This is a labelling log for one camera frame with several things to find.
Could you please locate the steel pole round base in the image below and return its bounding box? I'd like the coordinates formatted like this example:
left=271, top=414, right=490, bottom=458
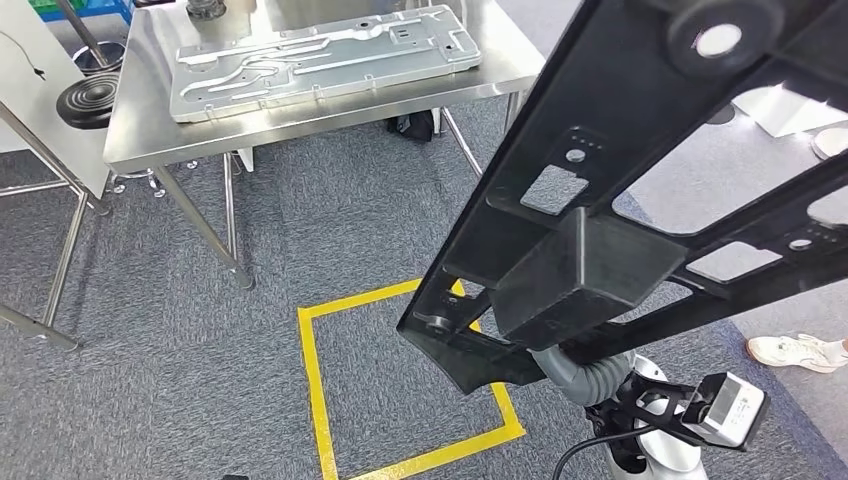
left=56, top=0, right=127, bottom=75

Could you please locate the black cable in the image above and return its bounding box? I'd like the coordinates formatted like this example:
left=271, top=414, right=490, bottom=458
left=551, top=423, right=657, bottom=480

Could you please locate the black plastic panel part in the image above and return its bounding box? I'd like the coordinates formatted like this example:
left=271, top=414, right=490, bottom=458
left=396, top=0, right=848, bottom=397

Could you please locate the steel frame stand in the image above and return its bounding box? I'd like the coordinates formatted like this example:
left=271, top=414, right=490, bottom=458
left=0, top=99, right=114, bottom=352

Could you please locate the person's white shoe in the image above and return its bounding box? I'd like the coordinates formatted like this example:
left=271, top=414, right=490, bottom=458
left=747, top=333, right=848, bottom=376

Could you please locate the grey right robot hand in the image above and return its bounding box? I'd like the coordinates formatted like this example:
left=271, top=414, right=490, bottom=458
left=529, top=347, right=586, bottom=405

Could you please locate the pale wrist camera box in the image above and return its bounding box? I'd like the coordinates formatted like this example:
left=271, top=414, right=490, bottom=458
left=682, top=370, right=772, bottom=452

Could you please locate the black bag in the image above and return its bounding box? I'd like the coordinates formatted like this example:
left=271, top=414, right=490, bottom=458
left=387, top=111, right=435, bottom=144

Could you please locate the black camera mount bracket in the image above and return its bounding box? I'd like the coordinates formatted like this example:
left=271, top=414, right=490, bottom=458
left=586, top=377, right=713, bottom=445

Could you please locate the grey machined metal plate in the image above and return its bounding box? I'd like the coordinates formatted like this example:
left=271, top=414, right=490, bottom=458
left=168, top=5, right=484, bottom=125

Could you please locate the black ribbed round disc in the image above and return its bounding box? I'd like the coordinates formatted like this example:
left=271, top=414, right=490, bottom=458
left=56, top=71, right=122, bottom=131

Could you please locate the stainless steel workbench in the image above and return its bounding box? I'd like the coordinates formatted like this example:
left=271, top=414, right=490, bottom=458
left=102, top=0, right=548, bottom=293

